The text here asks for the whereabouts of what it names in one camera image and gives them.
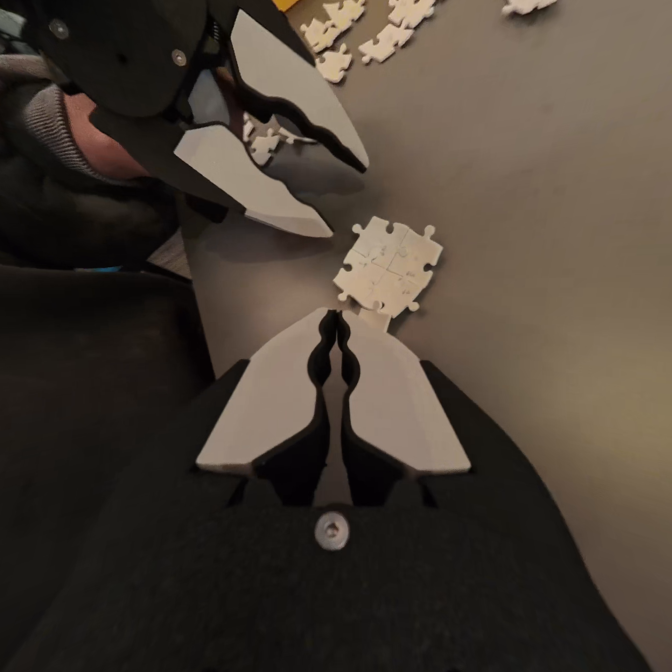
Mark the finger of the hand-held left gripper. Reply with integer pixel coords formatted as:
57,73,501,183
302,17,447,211
173,122,335,239
226,7,370,175

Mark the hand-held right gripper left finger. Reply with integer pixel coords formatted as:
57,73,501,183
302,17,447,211
195,309,334,507

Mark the person's dark clothing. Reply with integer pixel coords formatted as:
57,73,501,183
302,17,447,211
0,262,216,672

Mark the person's left hand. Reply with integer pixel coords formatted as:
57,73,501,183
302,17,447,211
63,92,151,182

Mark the person's left forearm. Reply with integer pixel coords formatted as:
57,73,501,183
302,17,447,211
0,52,184,274

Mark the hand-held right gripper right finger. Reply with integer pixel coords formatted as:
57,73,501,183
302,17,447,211
336,311,473,507

